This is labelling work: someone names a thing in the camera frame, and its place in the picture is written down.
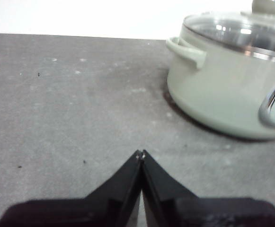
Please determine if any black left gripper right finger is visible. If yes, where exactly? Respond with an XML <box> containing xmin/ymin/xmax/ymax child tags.
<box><xmin>140</xmin><ymin>149</ymin><xmax>275</xmax><ymax>227</ymax></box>

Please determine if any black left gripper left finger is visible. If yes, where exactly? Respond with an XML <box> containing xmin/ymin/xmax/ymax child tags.
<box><xmin>0</xmin><ymin>149</ymin><xmax>143</xmax><ymax>227</ymax></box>

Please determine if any glass lid with green knob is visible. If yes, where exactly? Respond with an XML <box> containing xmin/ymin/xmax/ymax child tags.
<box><xmin>182</xmin><ymin>0</ymin><xmax>275</xmax><ymax>62</ymax></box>

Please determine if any pale green electric pot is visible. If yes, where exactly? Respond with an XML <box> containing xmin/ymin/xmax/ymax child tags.
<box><xmin>165</xmin><ymin>23</ymin><xmax>275</xmax><ymax>140</ymax></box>

